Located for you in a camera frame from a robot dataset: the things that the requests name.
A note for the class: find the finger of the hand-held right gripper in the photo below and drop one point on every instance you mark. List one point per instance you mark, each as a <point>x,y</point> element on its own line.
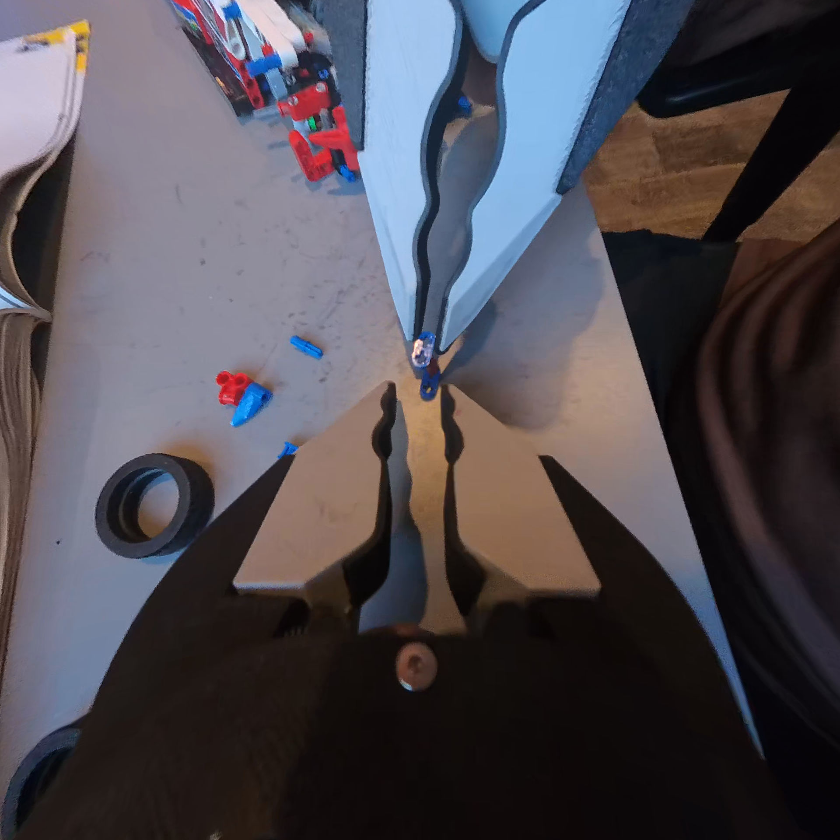
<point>544,131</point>
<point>394,131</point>

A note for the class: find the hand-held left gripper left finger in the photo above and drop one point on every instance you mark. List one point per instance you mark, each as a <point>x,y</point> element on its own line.
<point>315,518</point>

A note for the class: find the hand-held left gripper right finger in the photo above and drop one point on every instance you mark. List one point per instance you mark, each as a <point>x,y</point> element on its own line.
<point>518,518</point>

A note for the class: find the toy brick car model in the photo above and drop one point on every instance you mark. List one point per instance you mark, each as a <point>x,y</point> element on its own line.
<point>308,105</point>

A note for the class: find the blue pin-hole brick connector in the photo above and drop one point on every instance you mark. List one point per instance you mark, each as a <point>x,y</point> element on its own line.
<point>287,450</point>

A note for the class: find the blue two-hole brick beam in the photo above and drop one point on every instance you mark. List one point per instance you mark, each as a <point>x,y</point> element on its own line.
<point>430,388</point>
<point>423,348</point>

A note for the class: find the thick building instruction booklet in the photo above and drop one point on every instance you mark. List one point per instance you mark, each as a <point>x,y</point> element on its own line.
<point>33,98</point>

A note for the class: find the grey desk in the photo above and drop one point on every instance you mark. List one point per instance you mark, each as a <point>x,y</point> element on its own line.
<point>164,229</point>

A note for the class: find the blue wedge brick piece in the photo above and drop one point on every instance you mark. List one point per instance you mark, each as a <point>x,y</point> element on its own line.
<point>253,403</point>

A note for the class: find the red triple-hole brick connector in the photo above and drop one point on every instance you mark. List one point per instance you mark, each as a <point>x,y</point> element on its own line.
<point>233,387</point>

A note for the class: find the person's dark trousers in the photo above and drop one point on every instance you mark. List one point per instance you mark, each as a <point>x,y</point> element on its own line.
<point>656,295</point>

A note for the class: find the black office chair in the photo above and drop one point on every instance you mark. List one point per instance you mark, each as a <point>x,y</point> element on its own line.
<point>774,164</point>

